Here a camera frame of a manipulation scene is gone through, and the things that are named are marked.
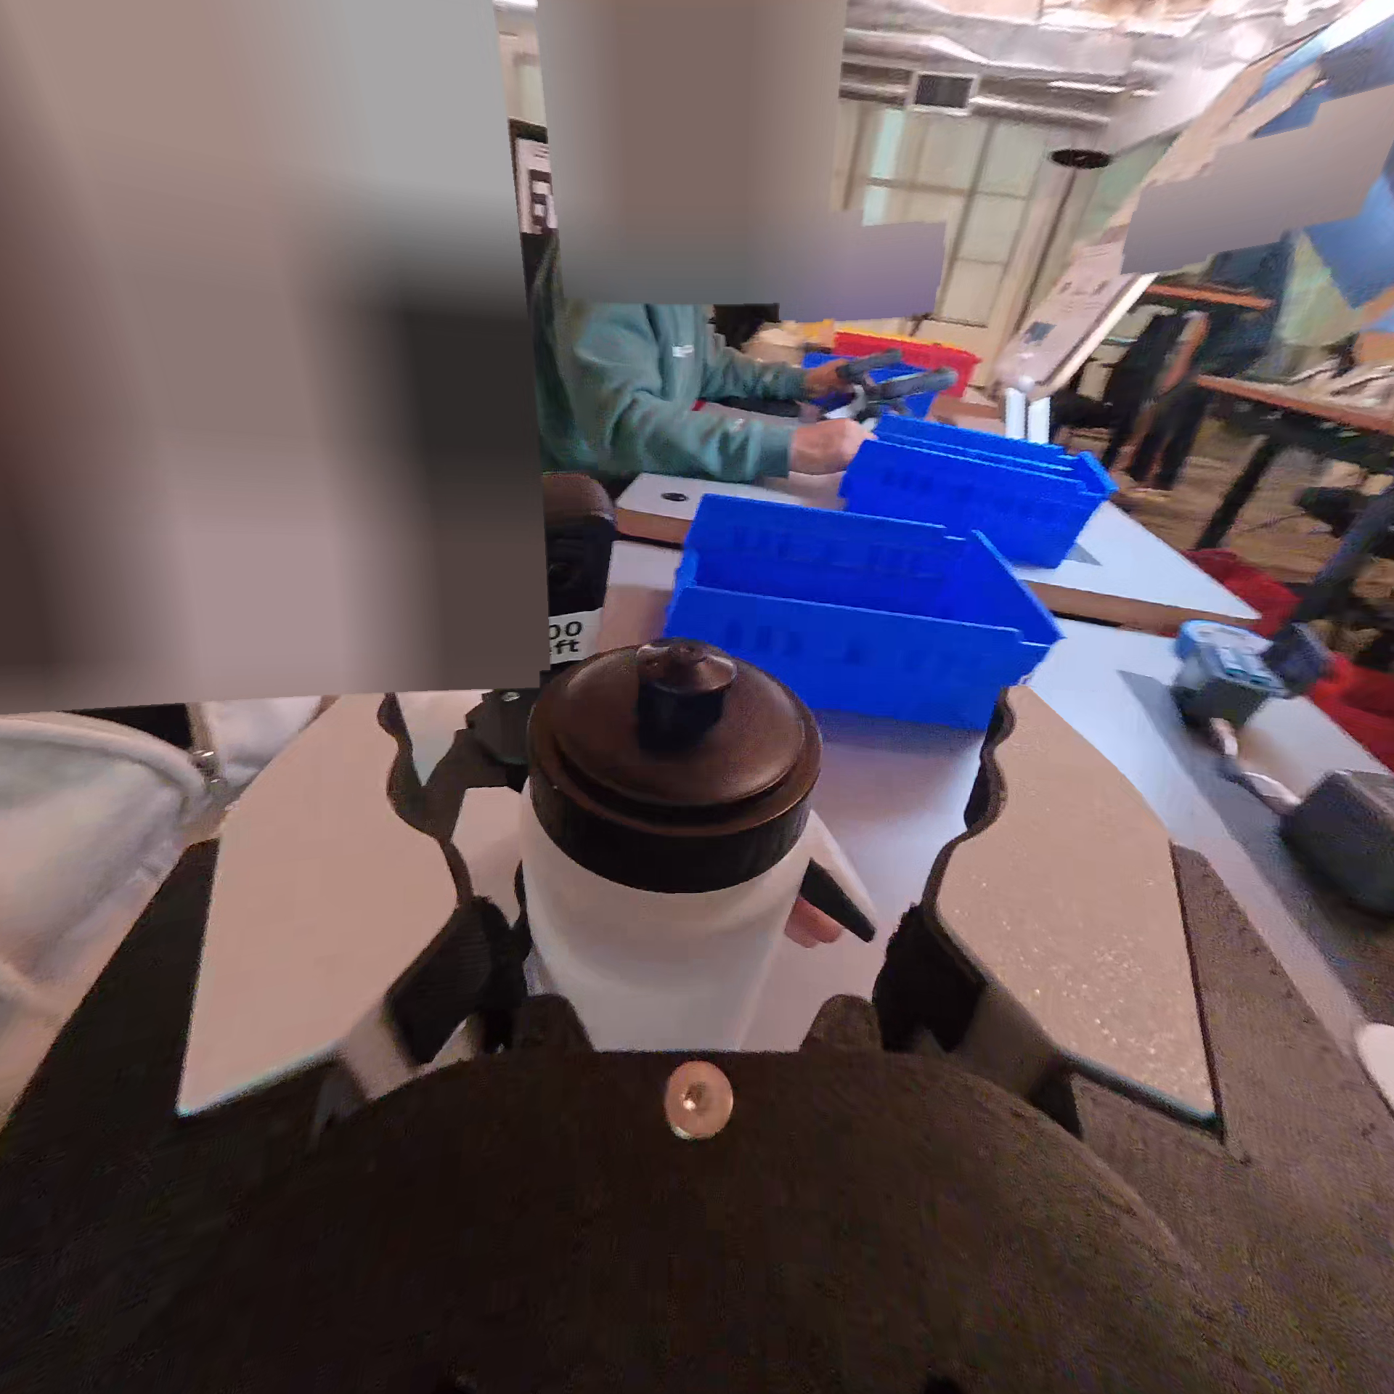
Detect white plastic bottle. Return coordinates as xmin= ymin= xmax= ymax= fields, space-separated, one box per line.
xmin=516 ymin=799 xmax=872 ymax=1053

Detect stacked small blue bins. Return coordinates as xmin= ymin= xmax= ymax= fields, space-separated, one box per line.
xmin=838 ymin=413 xmax=1120 ymax=570

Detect studio light panel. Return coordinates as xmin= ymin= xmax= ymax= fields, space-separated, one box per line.
xmin=1296 ymin=33 xmax=1394 ymax=311

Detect black light stand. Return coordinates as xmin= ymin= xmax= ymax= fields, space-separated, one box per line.
xmin=1289 ymin=510 xmax=1394 ymax=655

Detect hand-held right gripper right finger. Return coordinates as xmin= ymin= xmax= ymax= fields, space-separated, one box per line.
xmin=922 ymin=683 xmax=1219 ymax=1123

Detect black bottle lid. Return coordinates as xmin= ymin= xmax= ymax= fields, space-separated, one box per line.
xmin=526 ymin=640 xmax=823 ymax=894

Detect wooden office table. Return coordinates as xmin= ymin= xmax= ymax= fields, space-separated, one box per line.
xmin=1191 ymin=374 xmax=1394 ymax=550

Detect red plastic bin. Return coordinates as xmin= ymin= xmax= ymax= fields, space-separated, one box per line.
xmin=833 ymin=330 xmax=982 ymax=383

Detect black round standing table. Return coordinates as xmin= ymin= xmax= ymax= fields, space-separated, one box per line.
xmin=1023 ymin=145 xmax=1115 ymax=328

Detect small blue grey device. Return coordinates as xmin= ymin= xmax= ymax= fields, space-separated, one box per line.
xmin=1173 ymin=618 xmax=1276 ymax=725

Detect blue plastic bin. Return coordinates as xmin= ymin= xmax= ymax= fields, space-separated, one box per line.
xmin=662 ymin=492 xmax=1065 ymax=733

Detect grey slanted panel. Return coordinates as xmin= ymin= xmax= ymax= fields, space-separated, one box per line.
xmin=995 ymin=238 xmax=1156 ymax=393

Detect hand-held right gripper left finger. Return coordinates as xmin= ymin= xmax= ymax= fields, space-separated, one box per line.
xmin=177 ymin=690 xmax=466 ymax=1116

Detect white cable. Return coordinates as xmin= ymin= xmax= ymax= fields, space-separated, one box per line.
xmin=1208 ymin=723 xmax=1302 ymax=813

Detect grey charging case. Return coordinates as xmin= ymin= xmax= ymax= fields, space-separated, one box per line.
xmin=1279 ymin=766 xmax=1394 ymax=915

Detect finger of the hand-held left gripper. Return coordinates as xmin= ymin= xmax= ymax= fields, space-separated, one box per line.
xmin=448 ymin=786 xmax=531 ymax=905
xmin=798 ymin=852 xmax=881 ymax=947

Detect person's white hoodie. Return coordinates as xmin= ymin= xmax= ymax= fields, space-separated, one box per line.
xmin=0 ymin=696 xmax=328 ymax=1123

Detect small blue bin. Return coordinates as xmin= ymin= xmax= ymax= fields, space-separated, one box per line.
xmin=799 ymin=350 xmax=949 ymax=419

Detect red mesh basket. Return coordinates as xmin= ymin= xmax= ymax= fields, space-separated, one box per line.
xmin=1186 ymin=547 xmax=1394 ymax=753

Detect person's left forearm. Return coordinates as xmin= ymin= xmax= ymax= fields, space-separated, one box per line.
xmin=207 ymin=696 xmax=338 ymax=784

